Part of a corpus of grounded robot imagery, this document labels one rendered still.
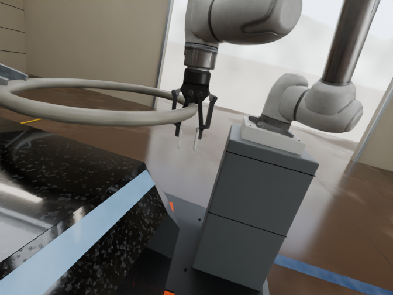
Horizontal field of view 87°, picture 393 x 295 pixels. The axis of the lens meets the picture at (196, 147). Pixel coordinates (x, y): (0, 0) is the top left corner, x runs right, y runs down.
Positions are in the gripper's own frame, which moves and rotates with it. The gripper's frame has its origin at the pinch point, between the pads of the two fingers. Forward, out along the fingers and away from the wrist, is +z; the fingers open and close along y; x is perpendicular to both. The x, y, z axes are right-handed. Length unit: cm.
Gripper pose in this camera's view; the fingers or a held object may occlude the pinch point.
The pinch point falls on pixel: (188, 138)
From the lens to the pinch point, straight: 64.8
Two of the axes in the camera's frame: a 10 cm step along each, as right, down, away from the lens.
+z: -1.6, 9.2, 3.6
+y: -9.9, -1.2, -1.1
